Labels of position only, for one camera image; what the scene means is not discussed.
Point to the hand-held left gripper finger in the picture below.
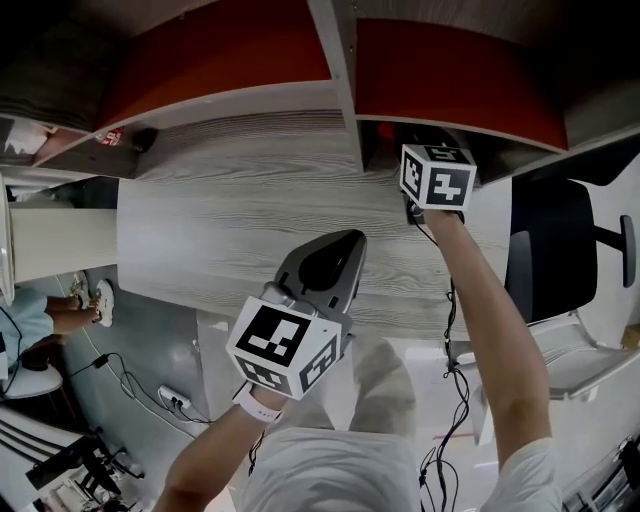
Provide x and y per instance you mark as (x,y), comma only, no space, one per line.
(290,265)
(357,280)

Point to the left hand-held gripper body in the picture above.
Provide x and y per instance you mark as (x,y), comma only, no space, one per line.
(280,345)

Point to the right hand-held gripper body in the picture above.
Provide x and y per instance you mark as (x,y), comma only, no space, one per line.
(445,185)

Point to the wooden shelf with red back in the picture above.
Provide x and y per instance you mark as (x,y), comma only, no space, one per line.
(225,60)

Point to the person's right forearm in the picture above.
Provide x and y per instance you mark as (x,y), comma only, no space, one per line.
(495,350)

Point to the person's left forearm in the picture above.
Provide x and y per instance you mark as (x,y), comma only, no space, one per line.
(210,450)

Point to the grey wood-grain table top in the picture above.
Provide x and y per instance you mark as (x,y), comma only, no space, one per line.
(240,200)

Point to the white wristwatch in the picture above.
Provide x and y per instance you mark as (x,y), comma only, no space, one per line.
(257,405)

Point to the person's grey trousers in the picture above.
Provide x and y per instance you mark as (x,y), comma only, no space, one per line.
(382,385)

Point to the white power strip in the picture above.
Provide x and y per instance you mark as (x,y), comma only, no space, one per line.
(175,396)

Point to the black office chair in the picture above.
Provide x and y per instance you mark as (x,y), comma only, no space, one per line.
(555,250)

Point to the person's white shirt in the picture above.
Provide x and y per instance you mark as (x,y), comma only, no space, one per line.
(350,475)

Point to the black power adapter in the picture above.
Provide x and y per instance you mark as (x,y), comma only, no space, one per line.
(102,361)

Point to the white office chair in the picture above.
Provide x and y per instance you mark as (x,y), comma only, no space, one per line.
(575,360)

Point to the cola bottle with red label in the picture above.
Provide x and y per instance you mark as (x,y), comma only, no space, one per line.
(112,137)

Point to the black metal stand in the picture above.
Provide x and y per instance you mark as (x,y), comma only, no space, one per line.
(80,465)

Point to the brown cardboard box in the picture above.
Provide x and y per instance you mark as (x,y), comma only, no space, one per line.
(631,336)

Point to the white round stool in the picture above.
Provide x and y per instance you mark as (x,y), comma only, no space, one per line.
(30,385)

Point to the white tissue pack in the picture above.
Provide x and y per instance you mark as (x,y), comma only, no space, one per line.
(25,137)

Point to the white round pedestal table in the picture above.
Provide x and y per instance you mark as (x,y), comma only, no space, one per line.
(60,250)

